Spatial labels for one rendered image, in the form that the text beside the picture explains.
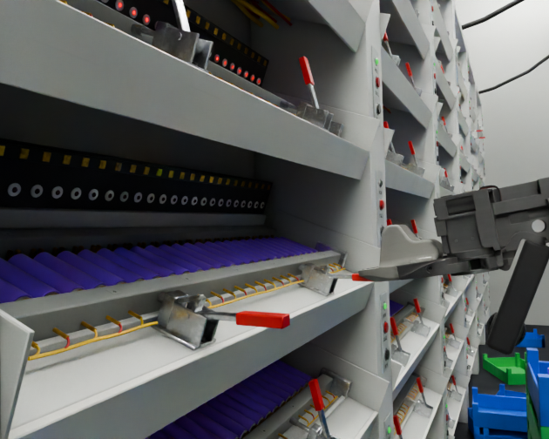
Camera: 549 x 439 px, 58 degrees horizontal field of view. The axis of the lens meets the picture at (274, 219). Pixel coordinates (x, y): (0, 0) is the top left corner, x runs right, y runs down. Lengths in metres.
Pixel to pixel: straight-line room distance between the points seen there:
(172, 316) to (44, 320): 0.09
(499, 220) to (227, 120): 0.29
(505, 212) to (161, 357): 0.36
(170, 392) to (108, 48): 0.21
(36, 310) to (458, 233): 0.39
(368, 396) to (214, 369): 0.46
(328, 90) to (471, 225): 0.37
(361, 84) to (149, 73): 0.52
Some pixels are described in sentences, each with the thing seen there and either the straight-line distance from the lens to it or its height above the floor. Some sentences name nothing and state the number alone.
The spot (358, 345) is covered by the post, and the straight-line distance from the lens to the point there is 0.79.
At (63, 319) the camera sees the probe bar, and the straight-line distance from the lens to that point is 0.32.
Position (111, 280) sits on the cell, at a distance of 0.39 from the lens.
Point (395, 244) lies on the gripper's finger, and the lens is 0.55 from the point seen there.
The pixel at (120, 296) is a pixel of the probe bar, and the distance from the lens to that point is 0.35.
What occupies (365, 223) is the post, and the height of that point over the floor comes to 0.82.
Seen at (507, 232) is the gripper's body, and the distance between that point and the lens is 0.55.
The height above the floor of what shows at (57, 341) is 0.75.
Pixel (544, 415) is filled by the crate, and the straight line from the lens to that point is 0.96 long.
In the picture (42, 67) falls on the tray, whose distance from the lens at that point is 0.27.
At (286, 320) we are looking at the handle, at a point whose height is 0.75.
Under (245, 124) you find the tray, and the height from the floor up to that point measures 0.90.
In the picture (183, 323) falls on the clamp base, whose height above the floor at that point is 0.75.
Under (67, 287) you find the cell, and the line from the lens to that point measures 0.36.
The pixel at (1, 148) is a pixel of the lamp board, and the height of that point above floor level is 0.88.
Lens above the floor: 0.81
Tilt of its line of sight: 1 degrees up
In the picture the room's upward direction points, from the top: 2 degrees counter-clockwise
